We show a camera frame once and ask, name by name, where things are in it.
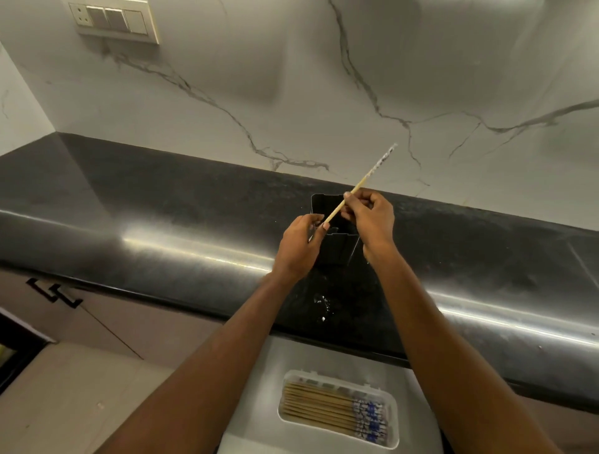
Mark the person's right forearm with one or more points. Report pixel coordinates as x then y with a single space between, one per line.
449 365

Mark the beige cabinet door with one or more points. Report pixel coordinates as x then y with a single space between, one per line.
164 334
56 322

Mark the white plastic tray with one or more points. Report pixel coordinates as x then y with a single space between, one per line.
391 411

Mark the white wall switch panel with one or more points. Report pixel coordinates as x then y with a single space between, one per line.
112 21

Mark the person's left thumb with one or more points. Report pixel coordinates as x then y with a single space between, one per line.
323 234

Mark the bamboo chopstick with patterned end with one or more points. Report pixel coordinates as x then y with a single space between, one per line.
369 173

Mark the black cutlery holder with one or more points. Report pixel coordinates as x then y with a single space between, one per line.
338 250

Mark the person's right hand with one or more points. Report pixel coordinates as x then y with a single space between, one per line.
376 224

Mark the pile of bamboo chopsticks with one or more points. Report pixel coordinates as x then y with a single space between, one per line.
327 408

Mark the person's left forearm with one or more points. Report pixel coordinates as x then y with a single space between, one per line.
210 374

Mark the person's right thumb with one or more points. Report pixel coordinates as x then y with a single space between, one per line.
354 198

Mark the person's left hand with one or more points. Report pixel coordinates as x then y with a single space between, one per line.
292 252

